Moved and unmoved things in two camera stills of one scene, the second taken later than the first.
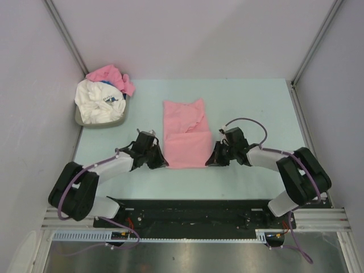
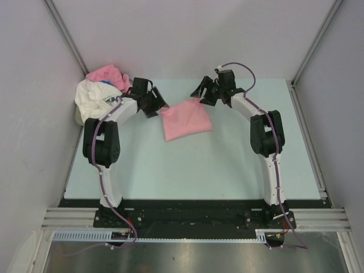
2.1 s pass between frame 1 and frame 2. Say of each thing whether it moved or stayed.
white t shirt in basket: stayed
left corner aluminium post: stayed
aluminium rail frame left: stayed
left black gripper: moved
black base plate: stayed
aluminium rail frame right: stayed
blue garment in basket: stayed
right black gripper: moved
